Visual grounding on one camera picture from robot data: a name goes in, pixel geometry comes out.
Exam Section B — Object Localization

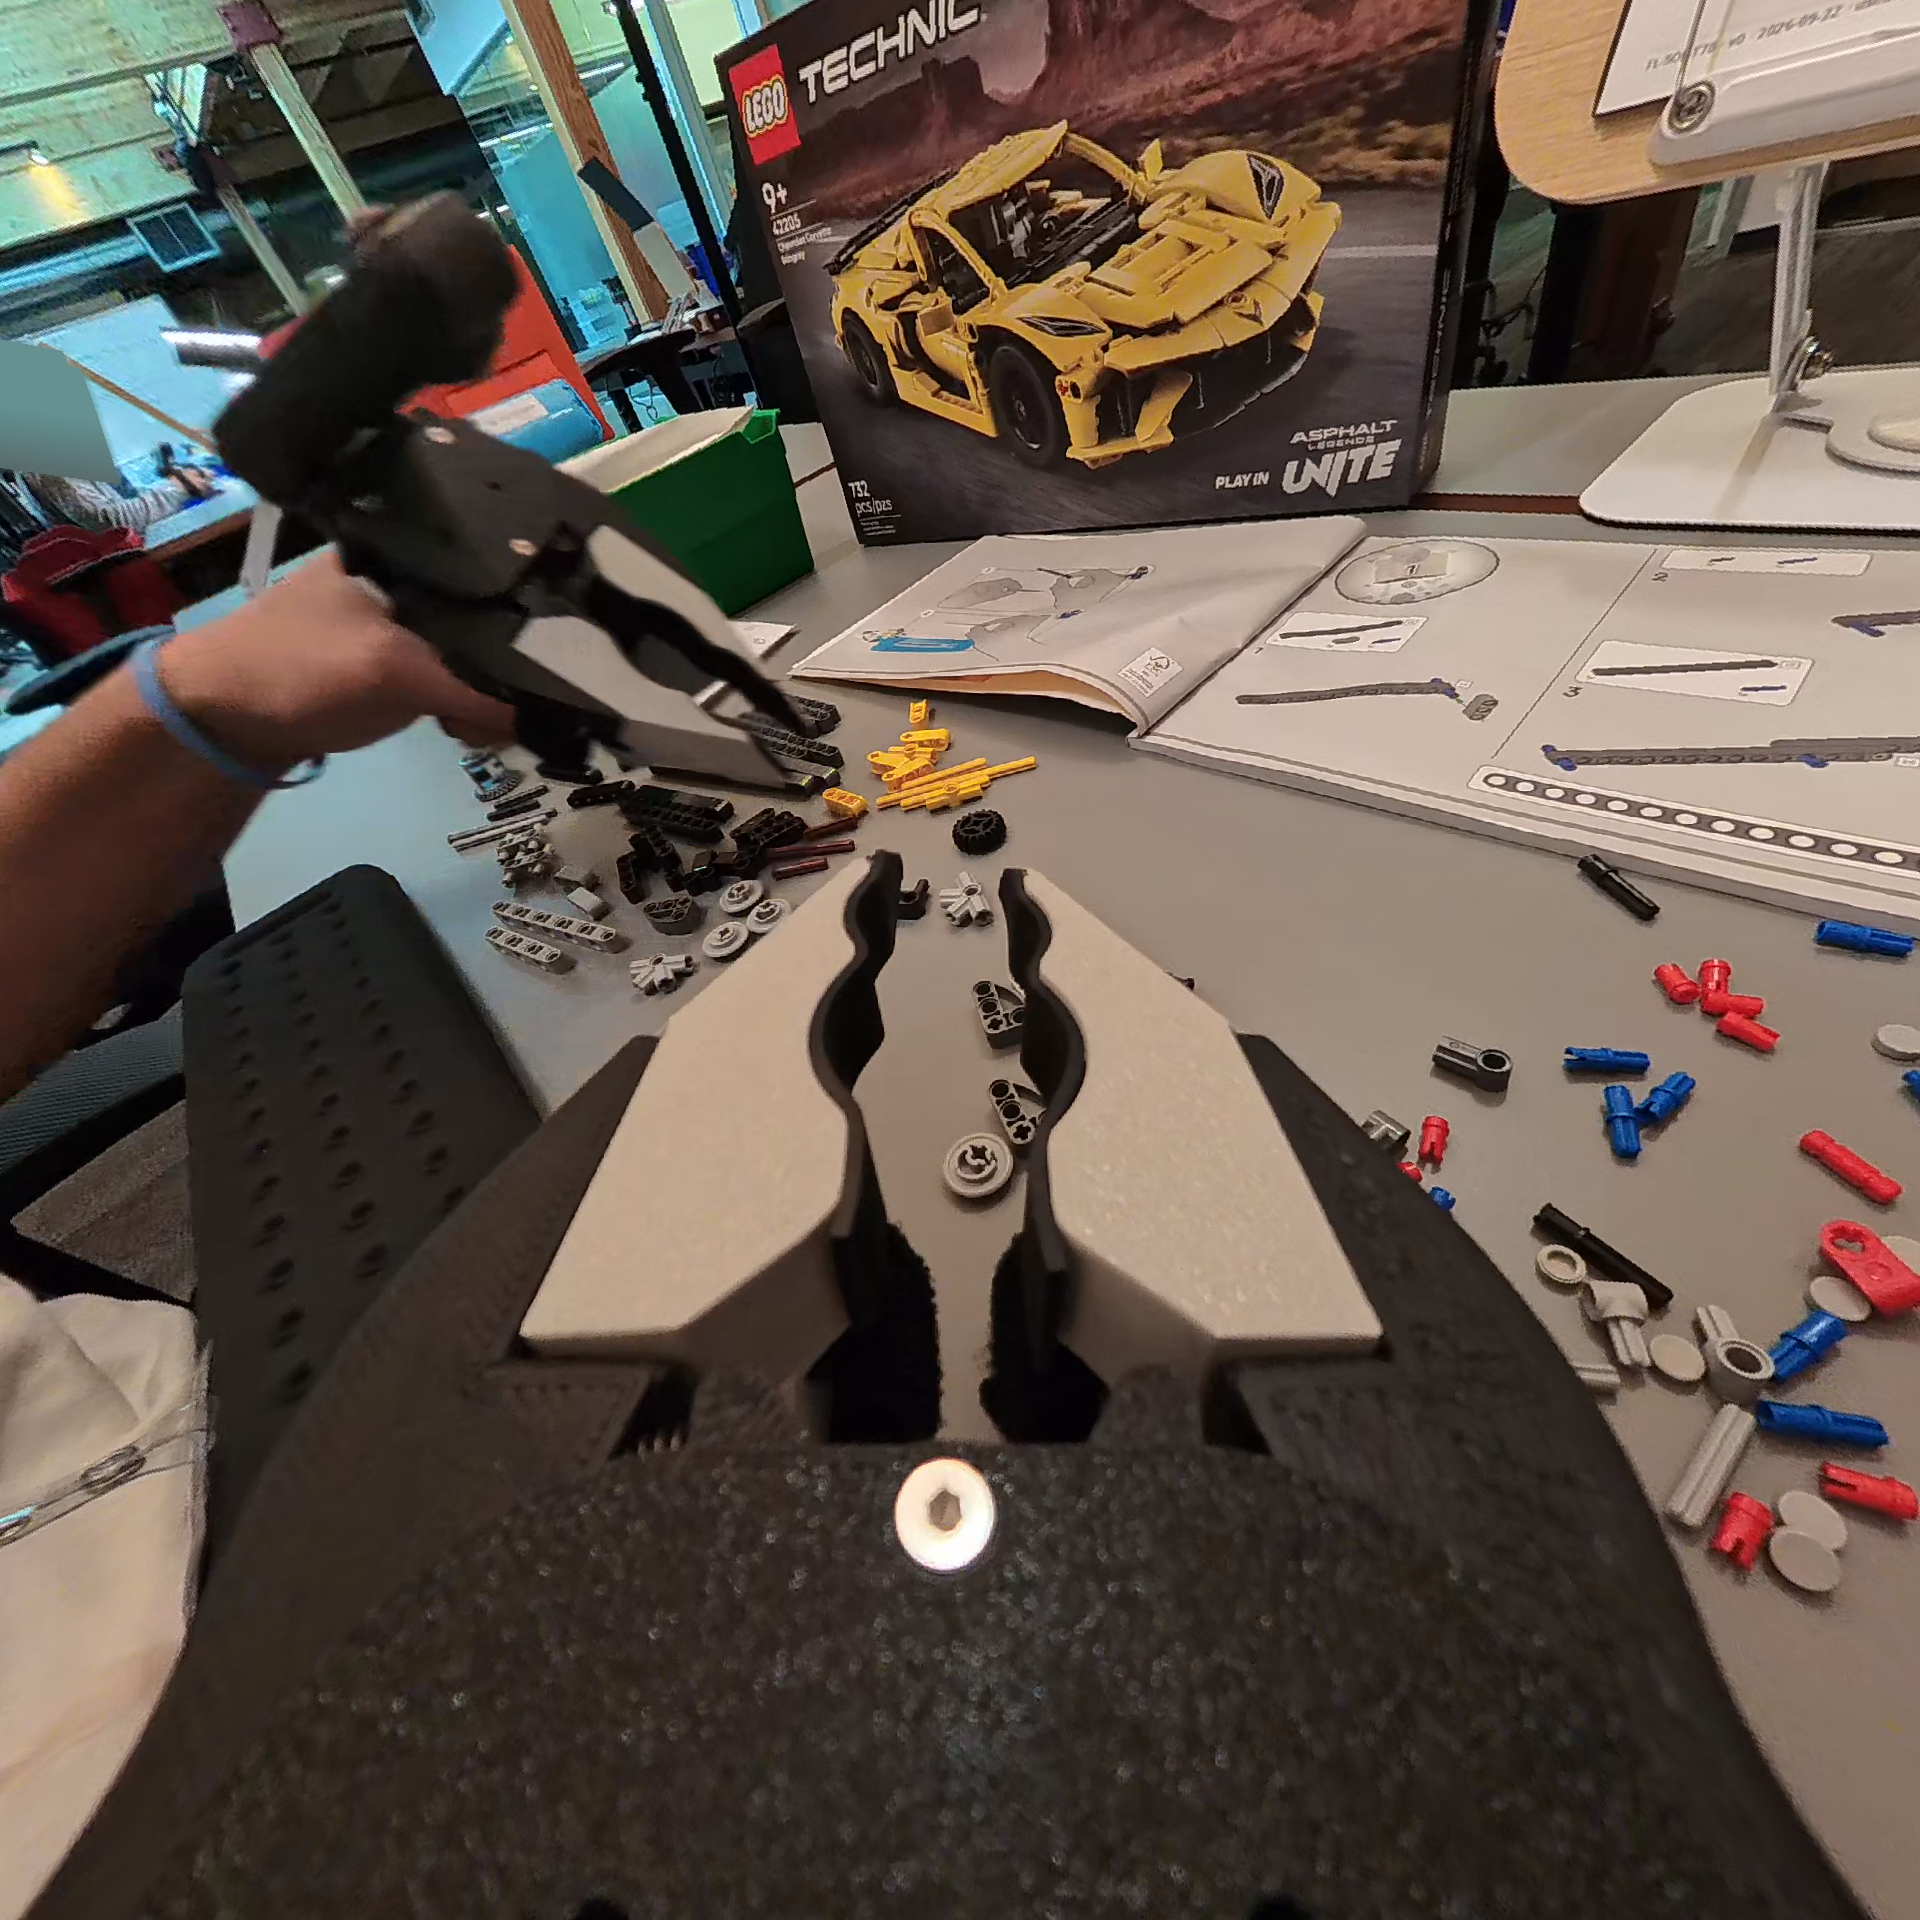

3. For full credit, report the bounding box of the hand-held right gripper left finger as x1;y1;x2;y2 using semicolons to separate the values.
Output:
515;853;905;1382

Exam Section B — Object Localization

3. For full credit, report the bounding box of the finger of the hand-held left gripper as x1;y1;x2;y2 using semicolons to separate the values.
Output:
582;510;818;736
509;608;841;797

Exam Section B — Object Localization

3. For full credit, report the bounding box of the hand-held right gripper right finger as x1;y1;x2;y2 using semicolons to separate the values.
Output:
997;866;1386;1382

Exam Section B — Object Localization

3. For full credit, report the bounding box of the row of dark grey lego beams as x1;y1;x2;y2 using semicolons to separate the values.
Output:
726;694;846;789

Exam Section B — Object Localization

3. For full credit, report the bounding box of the person's left forearm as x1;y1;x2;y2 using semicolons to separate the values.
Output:
0;632;289;1105

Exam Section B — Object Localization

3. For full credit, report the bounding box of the long light grey lego beam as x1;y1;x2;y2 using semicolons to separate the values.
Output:
491;901;633;956

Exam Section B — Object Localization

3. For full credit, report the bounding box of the black lego set box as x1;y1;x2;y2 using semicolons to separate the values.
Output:
717;0;1501;545

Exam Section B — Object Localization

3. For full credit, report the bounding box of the lego instruction booklet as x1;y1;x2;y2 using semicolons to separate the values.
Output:
791;517;1920;924

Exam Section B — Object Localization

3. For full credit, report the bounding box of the pile of small lego pins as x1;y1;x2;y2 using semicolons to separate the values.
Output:
1357;952;1920;1594

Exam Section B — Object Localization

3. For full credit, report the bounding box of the red thin lego liftarm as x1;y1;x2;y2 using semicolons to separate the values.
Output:
1817;1218;1920;1318

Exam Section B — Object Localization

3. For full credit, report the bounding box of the person's left hand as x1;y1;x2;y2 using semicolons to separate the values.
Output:
157;562;519;781

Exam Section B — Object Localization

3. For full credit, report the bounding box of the green plastic bin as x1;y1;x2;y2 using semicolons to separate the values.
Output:
598;406;818;617

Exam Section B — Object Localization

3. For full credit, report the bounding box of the blue padded bag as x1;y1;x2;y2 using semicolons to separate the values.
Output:
478;377;595;456

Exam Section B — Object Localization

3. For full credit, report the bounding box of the orange red box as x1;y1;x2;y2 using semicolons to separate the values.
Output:
451;248;615;442

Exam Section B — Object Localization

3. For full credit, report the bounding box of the blue wristband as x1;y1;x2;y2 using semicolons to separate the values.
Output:
132;632;325;793

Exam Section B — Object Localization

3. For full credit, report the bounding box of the black perforated chair armrest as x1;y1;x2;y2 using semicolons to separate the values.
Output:
181;866;541;1501

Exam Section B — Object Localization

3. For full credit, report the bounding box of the white shirt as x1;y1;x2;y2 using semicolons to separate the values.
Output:
0;1275;212;1920

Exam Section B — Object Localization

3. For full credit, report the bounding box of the white sign stand base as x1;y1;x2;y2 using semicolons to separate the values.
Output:
1580;164;1920;534

